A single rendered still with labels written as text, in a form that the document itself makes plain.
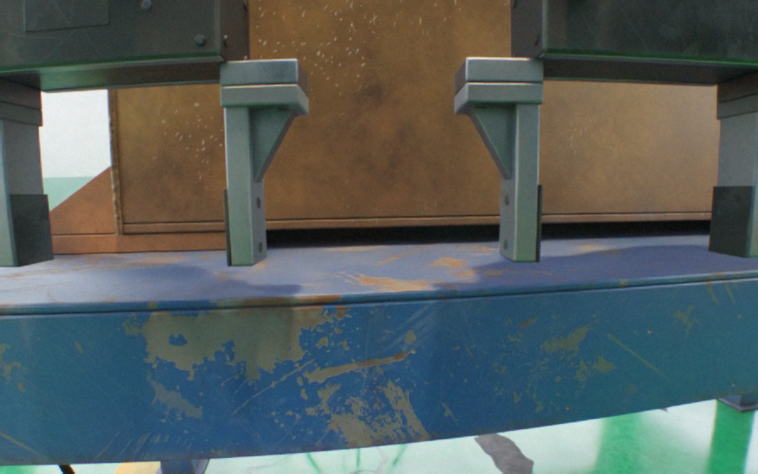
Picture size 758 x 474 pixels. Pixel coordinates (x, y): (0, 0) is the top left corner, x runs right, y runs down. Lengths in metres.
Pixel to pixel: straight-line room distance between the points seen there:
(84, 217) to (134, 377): 0.25
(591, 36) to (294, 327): 0.21
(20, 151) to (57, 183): 11.02
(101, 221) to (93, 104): 10.59
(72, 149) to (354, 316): 10.99
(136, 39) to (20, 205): 0.12
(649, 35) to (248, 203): 0.21
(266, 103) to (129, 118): 0.27
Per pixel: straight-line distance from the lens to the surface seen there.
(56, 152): 11.35
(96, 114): 10.98
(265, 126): 0.21
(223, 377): 0.25
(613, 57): 0.23
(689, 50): 0.25
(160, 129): 0.44
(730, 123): 0.30
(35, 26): 0.26
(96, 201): 0.47
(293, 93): 0.20
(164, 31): 0.22
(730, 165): 0.30
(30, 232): 0.29
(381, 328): 0.23
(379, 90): 0.42
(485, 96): 0.21
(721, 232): 0.30
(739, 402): 1.71
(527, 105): 0.21
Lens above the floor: 0.69
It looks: 6 degrees down
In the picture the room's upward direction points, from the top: 1 degrees counter-clockwise
